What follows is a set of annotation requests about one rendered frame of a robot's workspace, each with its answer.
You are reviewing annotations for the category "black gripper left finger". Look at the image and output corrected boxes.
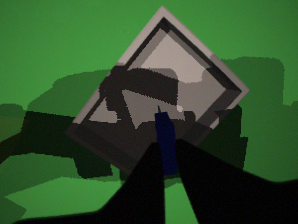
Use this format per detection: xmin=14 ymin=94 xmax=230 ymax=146
xmin=12 ymin=142 xmax=165 ymax=224

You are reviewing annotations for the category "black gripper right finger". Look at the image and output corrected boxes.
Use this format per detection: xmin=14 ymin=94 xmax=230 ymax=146
xmin=175 ymin=139 xmax=298 ymax=224

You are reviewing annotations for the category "grey square tray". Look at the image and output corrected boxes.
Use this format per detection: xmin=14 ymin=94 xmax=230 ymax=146
xmin=65 ymin=5 xmax=250 ymax=175

